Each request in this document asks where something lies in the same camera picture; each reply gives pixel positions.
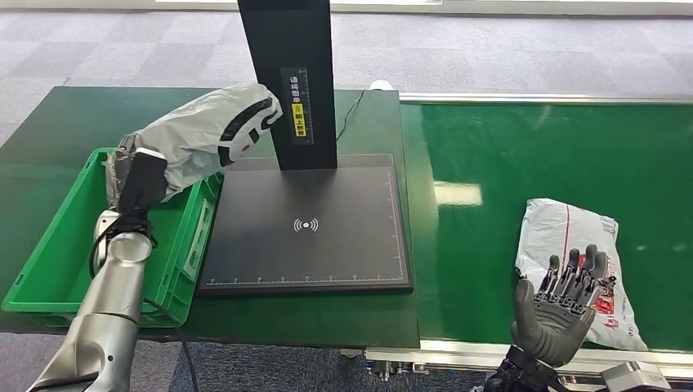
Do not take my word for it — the green plastic crate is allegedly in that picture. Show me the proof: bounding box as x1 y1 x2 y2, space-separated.
1 147 224 329

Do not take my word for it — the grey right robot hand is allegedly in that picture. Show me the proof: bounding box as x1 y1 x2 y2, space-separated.
510 243 610 369

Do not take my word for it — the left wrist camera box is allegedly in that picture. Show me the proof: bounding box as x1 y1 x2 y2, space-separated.
114 145 170 219

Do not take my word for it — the green conveyor belt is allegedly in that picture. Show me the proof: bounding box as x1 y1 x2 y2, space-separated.
399 102 693 355

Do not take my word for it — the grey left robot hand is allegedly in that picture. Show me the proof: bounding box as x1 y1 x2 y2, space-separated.
105 132 143 210

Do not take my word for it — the conveyor connector block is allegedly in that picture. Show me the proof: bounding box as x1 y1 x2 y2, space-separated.
364 359 429 382

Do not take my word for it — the yellow black scanner sticker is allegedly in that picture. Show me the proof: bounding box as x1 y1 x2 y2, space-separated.
280 67 314 146

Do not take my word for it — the grey poly bag package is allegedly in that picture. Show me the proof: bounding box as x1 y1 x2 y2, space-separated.
514 198 649 353
132 82 284 203

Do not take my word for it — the thin black table cable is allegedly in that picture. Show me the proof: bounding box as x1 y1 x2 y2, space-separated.
335 89 366 143

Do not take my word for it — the white label on crate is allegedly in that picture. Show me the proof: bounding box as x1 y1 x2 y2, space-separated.
182 198 215 283

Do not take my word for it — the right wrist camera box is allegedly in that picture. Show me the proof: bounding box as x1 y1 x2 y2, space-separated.
562 361 673 392

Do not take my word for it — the black inbound scanner machine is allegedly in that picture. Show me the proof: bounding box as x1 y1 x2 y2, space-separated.
195 0 414 297

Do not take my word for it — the dark green table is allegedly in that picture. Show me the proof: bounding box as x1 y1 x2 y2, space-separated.
0 86 421 350

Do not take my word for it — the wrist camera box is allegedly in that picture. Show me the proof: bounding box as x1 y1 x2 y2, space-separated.
114 145 170 219
562 361 673 392

